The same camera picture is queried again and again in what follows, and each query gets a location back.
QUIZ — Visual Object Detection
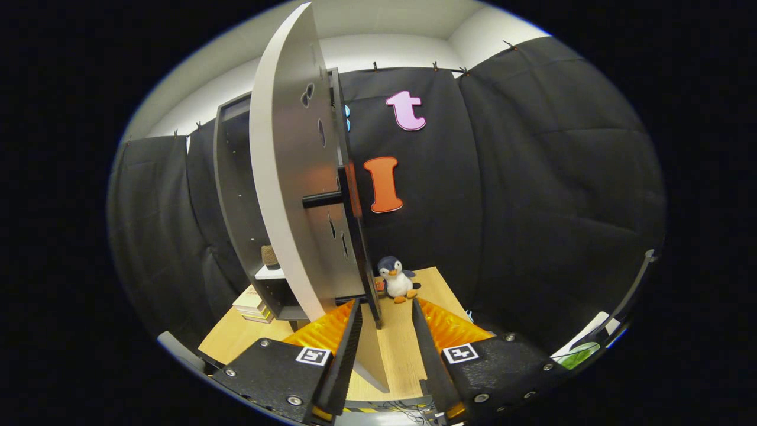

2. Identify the penguin plush toy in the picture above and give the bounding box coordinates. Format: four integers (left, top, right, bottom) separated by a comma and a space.
376, 256, 422, 304

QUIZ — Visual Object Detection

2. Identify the black door handle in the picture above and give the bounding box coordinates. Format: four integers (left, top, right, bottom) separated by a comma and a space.
302, 166, 384, 330

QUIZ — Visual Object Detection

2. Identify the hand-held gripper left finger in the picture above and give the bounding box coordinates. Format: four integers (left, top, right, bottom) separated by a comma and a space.
210, 298, 363, 425

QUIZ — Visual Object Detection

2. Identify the thin black stand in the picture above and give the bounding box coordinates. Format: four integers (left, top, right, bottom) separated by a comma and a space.
612, 248, 658, 335

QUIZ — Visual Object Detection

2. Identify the green round object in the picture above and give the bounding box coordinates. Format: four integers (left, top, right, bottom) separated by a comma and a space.
559, 342, 601, 370

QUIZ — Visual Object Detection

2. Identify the black backdrop cloth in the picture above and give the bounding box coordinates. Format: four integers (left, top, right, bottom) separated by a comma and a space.
106, 37, 666, 356

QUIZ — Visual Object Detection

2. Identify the bundle of black cables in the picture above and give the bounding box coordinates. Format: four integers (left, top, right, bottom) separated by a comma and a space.
378, 400, 450, 425

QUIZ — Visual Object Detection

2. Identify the stack of books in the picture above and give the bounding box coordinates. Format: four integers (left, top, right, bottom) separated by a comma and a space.
232, 285, 276, 324

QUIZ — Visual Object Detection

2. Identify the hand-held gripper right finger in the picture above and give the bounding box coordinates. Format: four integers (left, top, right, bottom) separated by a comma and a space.
411, 298, 557, 422

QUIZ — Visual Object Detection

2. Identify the white flat board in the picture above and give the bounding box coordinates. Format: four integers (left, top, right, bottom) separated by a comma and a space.
550, 312, 627, 370

